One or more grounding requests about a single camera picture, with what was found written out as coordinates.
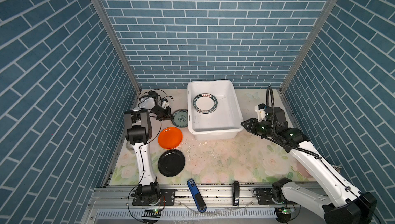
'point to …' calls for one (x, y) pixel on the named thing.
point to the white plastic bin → (213, 113)
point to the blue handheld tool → (199, 202)
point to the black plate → (171, 163)
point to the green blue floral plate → (180, 117)
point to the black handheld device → (236, 193)
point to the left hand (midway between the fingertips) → (172, 116)
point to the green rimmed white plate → (205, 103)
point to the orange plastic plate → (170, 137)
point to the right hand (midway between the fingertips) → (240, 122)
